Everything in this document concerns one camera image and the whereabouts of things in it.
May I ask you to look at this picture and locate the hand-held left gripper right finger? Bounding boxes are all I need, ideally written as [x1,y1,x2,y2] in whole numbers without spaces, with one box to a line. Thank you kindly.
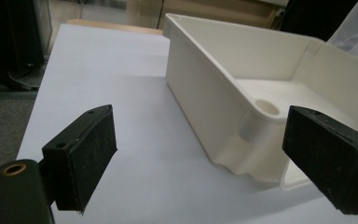
[282,105,358,216]

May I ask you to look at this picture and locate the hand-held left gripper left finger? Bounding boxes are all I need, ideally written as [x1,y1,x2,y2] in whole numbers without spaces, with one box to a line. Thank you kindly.
[41,104,118,216]

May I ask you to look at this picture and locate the white plastic bin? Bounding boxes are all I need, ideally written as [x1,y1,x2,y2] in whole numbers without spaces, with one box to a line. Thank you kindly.
[162,12,358,191]

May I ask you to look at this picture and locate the clear plastic bag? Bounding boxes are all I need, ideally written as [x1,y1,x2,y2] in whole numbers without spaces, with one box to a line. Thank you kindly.
[327,0,358,65]

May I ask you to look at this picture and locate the wooden board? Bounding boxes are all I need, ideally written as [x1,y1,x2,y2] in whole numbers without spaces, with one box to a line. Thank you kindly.
[65,18,164,35]

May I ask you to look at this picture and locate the black equipment stand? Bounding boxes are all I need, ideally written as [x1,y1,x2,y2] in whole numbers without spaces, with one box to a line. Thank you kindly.
[0,0,53,91]

